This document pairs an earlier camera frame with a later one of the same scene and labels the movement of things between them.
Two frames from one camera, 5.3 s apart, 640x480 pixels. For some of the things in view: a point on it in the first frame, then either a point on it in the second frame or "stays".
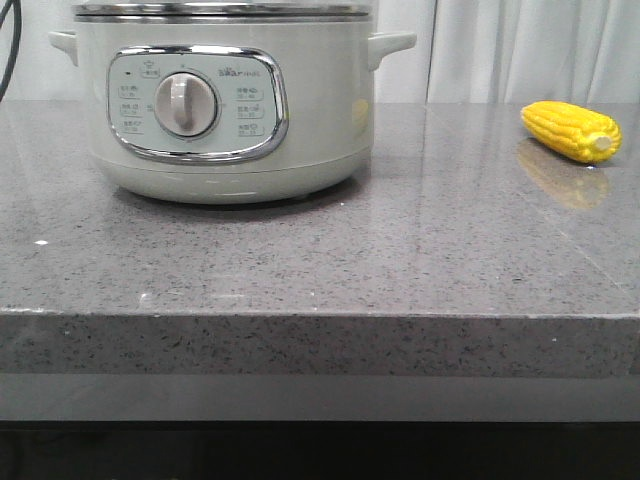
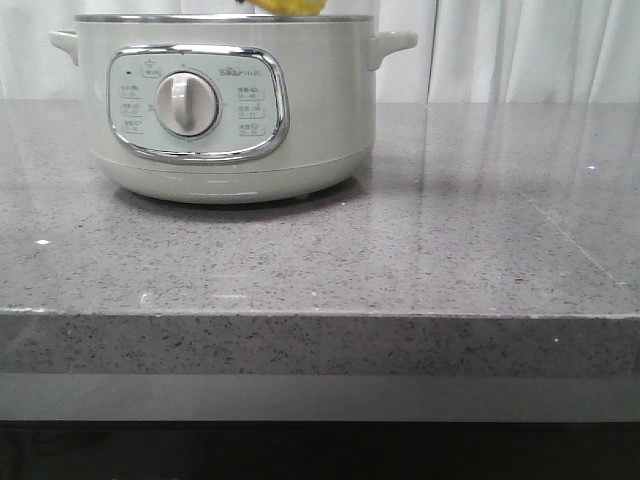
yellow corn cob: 575,131 to 291,7
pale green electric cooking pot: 229,111 stays
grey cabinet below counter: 319,426 stays
